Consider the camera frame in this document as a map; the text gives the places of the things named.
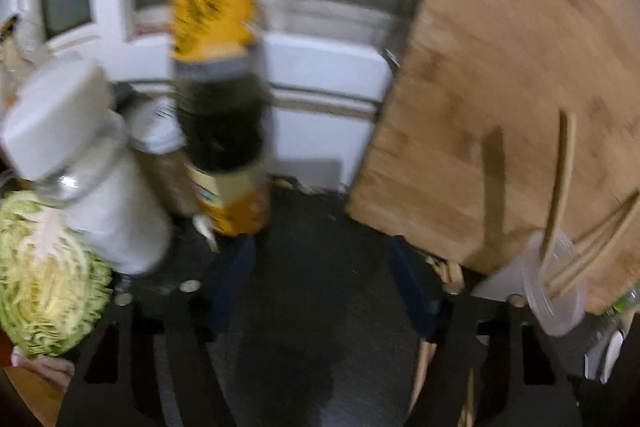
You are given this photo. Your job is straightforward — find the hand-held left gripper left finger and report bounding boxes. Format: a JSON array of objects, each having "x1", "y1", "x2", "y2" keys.
[{"x1": 57, "y1": 234, "x2": 258, "y2": 427}]

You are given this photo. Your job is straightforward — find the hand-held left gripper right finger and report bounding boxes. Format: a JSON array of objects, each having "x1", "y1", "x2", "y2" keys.
[{"x1": 387, "y1": 237, "x2": 583, "y2": 427}]

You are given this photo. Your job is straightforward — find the clear plastic cup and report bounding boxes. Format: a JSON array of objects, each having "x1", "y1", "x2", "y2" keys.
[{"x1": 472, "y1": 229, "x2": 587, "y2": 337}]

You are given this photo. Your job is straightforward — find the small pepper jar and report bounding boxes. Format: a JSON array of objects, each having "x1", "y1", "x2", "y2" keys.
[{"x1": 122, "y1": 99, "x2": 201, "y2": 218}]

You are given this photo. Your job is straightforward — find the white lid salt jar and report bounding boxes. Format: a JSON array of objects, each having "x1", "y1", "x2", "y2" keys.
[{"x1": 0, "y1": 59, "x2": 173, "y2": 275}]

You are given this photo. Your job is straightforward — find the dark soy sauce bottle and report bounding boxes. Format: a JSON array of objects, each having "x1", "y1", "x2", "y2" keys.
[{"x1": 167, "y1": 0, "x2": 273, "y2": 238}]

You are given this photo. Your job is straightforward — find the halved green cabbage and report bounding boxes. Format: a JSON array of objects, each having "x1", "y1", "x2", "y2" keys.
[{"x1": 0, "y1": 192, "x2": 116, "y2": 360}]

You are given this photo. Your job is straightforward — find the pale pink cloth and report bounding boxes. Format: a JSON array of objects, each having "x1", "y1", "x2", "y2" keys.
[{"x1": 10, "y1": 347, "x2": 76, "y2": 390}]

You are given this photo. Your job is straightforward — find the green label drink bottle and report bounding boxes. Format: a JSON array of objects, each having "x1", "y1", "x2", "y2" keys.
[{"x1": 600, "y1": 288, "x2": 640, "y2": 328}]

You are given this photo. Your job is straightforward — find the wooden cutting board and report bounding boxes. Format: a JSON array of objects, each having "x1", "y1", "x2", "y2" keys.
[{"x1": 346, "y1": 0, "x2": 640, "y2": 315}]

